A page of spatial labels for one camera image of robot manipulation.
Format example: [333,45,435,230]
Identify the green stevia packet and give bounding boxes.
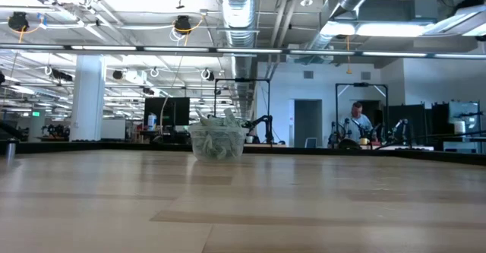
[220,138,241,159]
[194,109,212,127]
[223,107,239,127]
[194,137,221,160]

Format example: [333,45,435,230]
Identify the clear plastic container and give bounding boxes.
[188,122,247,162]

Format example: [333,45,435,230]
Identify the grey door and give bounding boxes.
[294,99,323,147]

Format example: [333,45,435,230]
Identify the black monitor screen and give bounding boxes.
[143,96,191,128]

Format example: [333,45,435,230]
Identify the person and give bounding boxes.
[340,101,376,144]

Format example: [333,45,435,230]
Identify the white cabinet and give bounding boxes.
[100,119,126,140]

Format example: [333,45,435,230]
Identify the white round column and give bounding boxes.
[70,54,106,142]

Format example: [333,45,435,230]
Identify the overhead light bar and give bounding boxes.
[0,43,486,60]

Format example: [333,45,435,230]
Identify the black divider panel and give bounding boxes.
[387,103,427,146]

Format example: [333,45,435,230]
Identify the grey ceiling air unit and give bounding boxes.
[358,0,440,22]

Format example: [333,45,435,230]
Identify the grey cabinet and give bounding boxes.
[447,100,481,137]

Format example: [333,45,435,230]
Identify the black round rail clamp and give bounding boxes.
[338,138,360,150]

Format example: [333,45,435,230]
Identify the black ceiling cable reel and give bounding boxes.
[173,14,194,36]
[7,11,30,33]

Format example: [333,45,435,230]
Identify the black table edge rail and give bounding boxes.
[0,140,486,166]

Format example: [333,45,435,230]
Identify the thick black cable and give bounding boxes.
[0,119,24,141]

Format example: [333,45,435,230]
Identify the silver metal post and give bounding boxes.
[5,138,17,161]

